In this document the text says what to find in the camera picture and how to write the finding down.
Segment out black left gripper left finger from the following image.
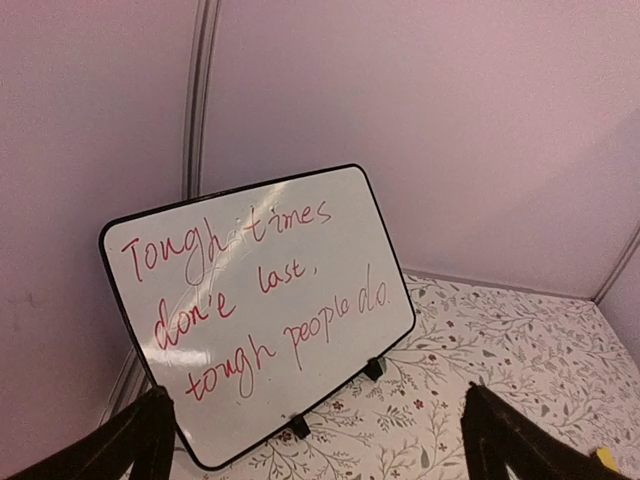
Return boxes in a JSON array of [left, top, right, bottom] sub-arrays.
[[12, 386, 175, 479]]

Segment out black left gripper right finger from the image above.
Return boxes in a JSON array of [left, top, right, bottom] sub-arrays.
[[461, 383, 624, 479]]

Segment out white whiteboard black frame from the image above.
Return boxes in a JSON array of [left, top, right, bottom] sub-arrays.
[[99, 164, 416, 471]]

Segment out black whiteboard stand foot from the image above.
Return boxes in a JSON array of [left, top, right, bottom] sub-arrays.
[[363, 357, 384, 381], [288, 414, 310, 440]]

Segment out aluminium corner post right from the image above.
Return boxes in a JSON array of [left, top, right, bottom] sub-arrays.
[[592, 222, 640, 304]]

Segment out aluminium corner post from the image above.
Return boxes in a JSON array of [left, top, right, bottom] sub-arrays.
[[592, 222, 640, 304], [181, 0, 223, 200]]

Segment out aluminium corner post left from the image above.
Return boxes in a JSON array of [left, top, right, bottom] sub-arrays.
[[181, 0, 223, 200]]

